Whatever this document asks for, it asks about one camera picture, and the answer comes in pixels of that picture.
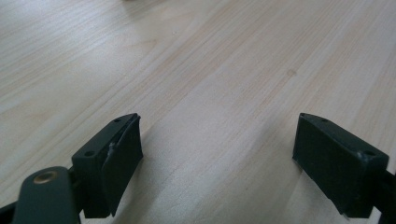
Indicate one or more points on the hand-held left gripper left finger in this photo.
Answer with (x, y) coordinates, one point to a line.
(106, 168)

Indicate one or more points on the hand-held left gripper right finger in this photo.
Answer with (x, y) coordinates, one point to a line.
(336, 165)

